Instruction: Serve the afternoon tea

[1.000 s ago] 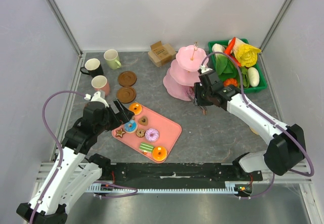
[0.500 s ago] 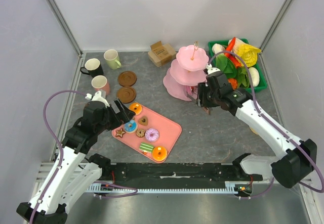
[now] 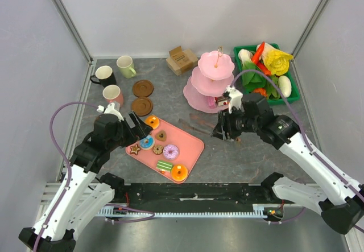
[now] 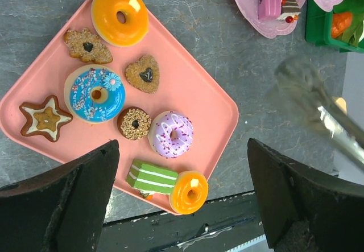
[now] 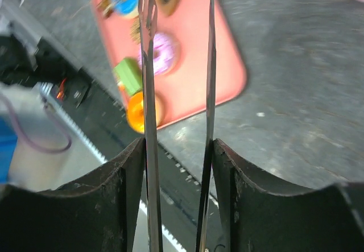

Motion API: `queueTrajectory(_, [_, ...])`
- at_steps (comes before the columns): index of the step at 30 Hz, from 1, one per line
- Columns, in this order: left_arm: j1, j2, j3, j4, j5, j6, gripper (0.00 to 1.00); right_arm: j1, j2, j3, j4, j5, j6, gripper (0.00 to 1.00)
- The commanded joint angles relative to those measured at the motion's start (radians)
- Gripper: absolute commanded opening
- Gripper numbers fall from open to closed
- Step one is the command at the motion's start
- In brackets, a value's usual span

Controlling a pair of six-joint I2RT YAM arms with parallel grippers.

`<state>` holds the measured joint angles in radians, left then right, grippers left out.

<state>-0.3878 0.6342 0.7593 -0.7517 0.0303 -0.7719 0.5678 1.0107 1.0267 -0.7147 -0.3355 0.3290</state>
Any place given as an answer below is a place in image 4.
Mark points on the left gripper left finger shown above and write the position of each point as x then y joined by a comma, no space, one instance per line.
62,209

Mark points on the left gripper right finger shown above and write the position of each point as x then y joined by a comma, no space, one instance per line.
304,209

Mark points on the green layered cake slice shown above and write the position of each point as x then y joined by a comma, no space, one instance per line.
149,178

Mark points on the small orange glazed donut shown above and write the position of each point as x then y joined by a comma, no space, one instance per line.
189,193

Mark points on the metal serving tongs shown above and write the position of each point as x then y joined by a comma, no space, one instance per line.
300,91

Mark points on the star shaped cookie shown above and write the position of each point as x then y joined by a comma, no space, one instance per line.
44,119

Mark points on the small chocolate nut donut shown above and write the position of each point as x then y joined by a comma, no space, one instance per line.
133,123

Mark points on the yellow round sponge cake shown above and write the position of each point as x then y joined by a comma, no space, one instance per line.
341,103

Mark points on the blue glazed donut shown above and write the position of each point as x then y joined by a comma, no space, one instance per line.
94,93

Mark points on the pink serving tray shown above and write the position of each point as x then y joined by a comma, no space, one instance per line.
184,87

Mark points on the heart shaped cookie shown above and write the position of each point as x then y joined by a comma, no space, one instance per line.
144,74

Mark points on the flower shaped cookie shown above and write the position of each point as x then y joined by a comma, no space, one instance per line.
87,47

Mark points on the green plastic crate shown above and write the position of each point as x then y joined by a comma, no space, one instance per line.
318,30

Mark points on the orange pumpkin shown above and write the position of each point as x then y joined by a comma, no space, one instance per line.
340,23

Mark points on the chocolate cake slice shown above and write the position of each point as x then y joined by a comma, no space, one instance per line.
290,11

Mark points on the large orange glazed donut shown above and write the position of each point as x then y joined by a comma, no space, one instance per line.
121,23

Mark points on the green bok choy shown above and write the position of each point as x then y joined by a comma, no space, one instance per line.
354,34

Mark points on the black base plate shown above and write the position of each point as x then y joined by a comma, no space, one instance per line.
220,225

